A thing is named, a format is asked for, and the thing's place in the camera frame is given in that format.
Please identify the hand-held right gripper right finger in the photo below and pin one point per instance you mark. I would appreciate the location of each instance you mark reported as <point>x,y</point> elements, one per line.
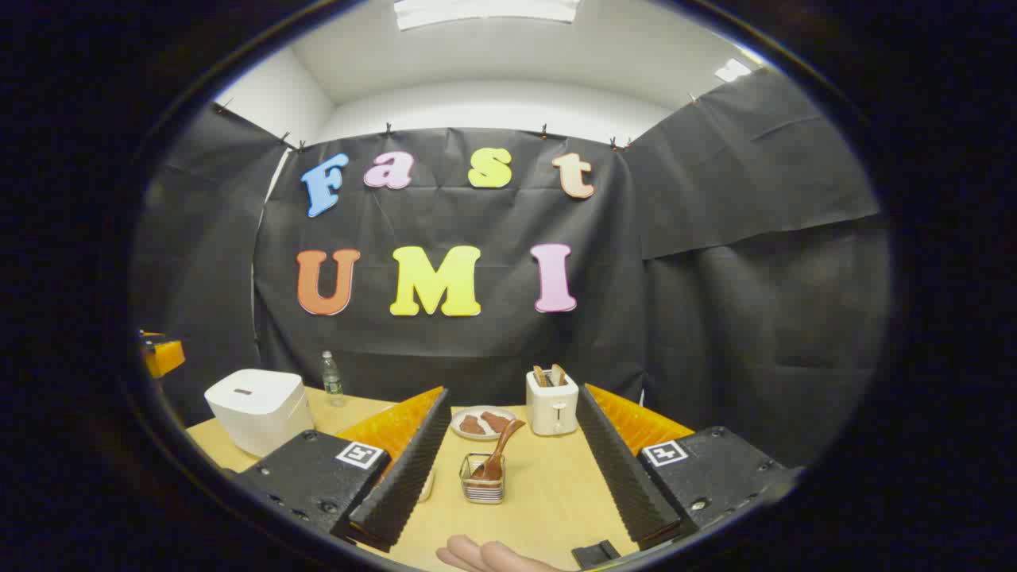
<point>620,469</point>

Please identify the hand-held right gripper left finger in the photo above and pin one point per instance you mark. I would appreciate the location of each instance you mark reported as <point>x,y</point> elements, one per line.
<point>405,469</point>

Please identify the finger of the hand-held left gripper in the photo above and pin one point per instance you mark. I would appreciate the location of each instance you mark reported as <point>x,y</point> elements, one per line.
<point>164,356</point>

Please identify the brown wooden spoon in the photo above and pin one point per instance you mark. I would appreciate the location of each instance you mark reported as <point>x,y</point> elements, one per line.
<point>500,449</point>

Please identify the white rice cooker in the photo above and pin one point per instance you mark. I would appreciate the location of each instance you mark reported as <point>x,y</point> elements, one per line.
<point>258,409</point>

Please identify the white round plate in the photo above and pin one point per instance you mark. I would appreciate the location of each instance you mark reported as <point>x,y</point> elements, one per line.
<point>458,421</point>

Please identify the white toaster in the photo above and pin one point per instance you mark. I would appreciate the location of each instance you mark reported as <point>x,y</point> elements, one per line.
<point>552,413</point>

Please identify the clear plastic water bottle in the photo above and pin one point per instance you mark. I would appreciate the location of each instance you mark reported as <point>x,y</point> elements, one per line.
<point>333,383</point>

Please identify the toast bread slice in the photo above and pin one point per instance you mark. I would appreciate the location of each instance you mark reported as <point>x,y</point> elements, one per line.
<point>558,373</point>
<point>540,375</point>

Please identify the small ceiling light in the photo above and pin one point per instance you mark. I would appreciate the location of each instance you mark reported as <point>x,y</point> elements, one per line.
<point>732,70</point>

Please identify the large ceiling light panel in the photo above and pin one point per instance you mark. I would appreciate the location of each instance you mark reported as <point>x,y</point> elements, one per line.
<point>486,11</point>

